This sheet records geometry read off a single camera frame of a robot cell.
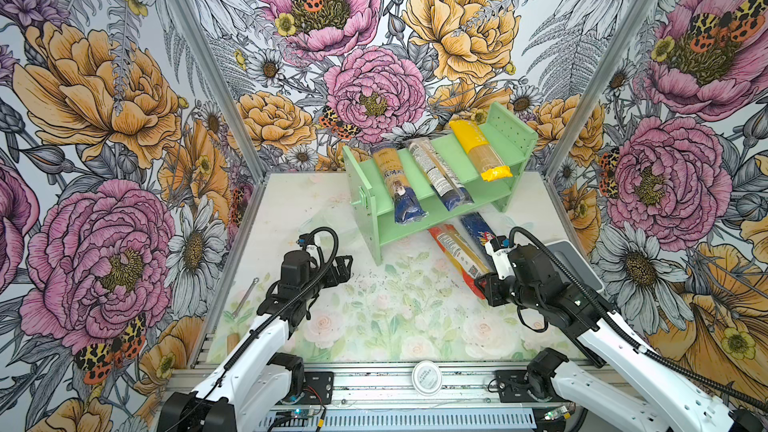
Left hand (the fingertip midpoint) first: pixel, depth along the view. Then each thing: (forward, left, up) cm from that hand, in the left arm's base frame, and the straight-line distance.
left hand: (339, 269), depth 85 cm
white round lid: (-27, -23, -2) cm, 35 cm away
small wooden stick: (-4, +28, -9) cm, 30 cm away
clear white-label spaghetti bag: (+15, -27, +22) cm, 38 cm away
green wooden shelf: (+32, -52, +20) cm, 64 cm away
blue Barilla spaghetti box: (+15, -44, -5) cm, 47 cm away
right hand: (-10, -37, +7) cm, 39 cm away
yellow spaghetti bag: (+23, -40, +22) cm, 52 cm away
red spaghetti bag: (0, -33, +9) cm, 34 cm away
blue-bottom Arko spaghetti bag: (+5, -19, +22) cm, 29 cm away
